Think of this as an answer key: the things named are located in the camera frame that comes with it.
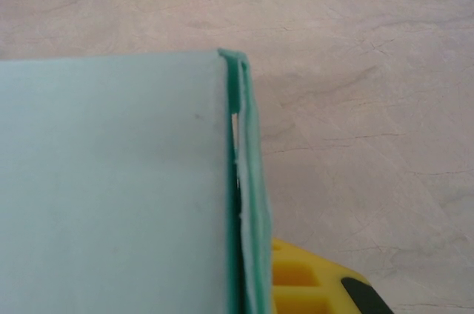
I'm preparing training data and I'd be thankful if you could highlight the teal paper box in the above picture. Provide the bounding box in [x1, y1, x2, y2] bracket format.
[0, 48, 276, 314]

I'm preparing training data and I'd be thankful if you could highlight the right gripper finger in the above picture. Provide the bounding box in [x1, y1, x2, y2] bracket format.
[272, 238, 394, 314]

